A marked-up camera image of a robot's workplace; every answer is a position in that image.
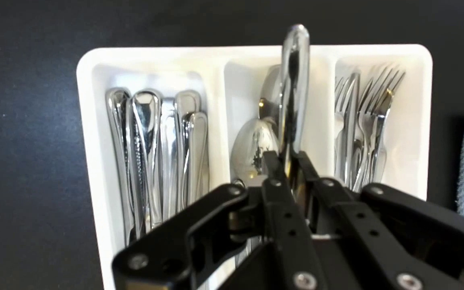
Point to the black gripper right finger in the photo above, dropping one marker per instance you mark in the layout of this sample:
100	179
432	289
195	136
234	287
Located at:
430	242

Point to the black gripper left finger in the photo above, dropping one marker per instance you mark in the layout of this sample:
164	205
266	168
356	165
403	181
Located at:
161	252

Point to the silver fork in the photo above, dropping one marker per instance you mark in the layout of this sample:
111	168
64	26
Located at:
350	107
387	81
295	81
379	139

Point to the white cutlery tray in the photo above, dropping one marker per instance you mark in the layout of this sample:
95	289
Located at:
322	107

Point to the silver spoon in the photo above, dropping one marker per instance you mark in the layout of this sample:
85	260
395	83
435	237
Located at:
267	97
250	147

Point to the black round table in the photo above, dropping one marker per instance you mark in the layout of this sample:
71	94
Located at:
27	162

